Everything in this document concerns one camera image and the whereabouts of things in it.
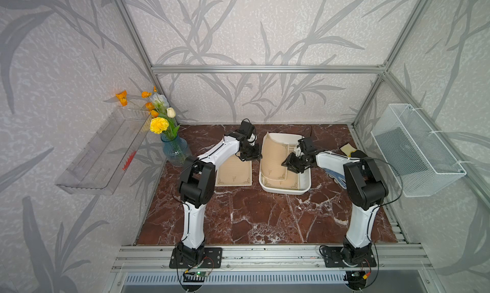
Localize beige stationery sheet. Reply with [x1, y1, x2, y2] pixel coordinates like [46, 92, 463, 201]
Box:
[216, 155, 252, 187]
[260, 133, 289, 181]

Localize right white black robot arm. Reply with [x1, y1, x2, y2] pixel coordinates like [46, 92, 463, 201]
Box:
[281, 151, 389, 261]

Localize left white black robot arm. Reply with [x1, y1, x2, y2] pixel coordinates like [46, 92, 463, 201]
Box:
[179, 125, 262, 250]

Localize white plastic storage box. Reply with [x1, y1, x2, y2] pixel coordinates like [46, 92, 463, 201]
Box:
[259, 133, 312, 195]

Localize beige stationery paper stack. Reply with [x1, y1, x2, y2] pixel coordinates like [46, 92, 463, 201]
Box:
[263, 145, 301, 190]

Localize blue white dotted glove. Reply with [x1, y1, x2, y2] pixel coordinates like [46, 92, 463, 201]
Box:
[325, 169, 347, 190]

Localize black yellow work glove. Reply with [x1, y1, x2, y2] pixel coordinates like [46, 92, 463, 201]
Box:
[340, 143, 367, 159]

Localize blue glass vase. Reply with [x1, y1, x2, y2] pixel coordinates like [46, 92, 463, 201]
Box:
[160, 134, 191, 167]

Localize yellow orange artificial flowers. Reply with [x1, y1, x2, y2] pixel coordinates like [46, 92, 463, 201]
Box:
[115, 85, 181, 140]

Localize red pen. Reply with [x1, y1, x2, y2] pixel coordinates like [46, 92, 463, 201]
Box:
[122, 151, 137, 171]

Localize left green circuit board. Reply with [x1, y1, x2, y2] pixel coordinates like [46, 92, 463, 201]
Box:
[183, 270, 212, 283]

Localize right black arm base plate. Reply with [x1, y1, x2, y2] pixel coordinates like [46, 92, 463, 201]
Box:
[319, 244, 377, 268]

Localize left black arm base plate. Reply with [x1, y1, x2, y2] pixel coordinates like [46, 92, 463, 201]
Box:
[169, 246, 223, 269]

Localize white wire mesh basket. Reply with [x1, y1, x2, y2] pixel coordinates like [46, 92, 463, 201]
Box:
[371, 103, 467, 197]

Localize right circuit board with wires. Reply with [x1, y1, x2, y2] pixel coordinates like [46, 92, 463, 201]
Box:
[344, 270, 373, 292]

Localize clear acrylic wall shelf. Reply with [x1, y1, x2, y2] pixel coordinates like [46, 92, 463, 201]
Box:
[55, 108, 151, 195]

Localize aluminium front rail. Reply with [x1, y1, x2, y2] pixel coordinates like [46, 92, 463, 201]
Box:
[111, 243, 434, 273]

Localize aluminium cage frame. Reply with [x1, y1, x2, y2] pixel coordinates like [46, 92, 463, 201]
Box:
[111, 0, 489, 207]

